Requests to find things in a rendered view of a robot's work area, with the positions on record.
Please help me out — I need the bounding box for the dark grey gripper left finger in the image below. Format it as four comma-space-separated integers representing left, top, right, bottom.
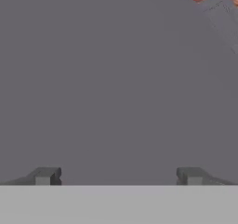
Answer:
0, 166, 62, 186

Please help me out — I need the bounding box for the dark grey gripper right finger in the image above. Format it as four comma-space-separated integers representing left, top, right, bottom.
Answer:
176, 166, 237, 186

